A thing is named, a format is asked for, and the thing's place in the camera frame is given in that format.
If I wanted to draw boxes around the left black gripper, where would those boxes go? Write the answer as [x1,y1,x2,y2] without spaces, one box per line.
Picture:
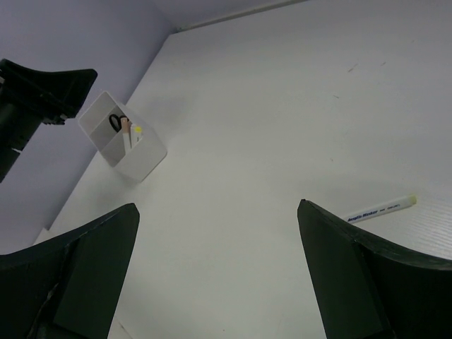
[1,59,97,125]

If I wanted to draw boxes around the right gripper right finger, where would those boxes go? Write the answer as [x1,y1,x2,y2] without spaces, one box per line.
[297,200,451,338]

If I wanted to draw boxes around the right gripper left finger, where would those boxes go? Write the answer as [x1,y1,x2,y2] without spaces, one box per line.
[1,203,140,338]

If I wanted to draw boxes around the black scissors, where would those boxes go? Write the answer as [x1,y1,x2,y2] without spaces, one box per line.
[108,114,130,133]

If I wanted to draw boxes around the peach cap marker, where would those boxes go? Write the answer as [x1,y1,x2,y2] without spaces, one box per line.
[120,117,131,153]

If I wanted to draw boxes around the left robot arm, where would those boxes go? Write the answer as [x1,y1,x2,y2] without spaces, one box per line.
[1,59,98,179]

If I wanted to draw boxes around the white divided container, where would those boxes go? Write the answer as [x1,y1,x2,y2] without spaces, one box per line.
[78,91,167,182]

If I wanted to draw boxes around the pale yellow cap marker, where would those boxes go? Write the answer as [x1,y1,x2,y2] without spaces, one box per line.
[342,194,417,224]

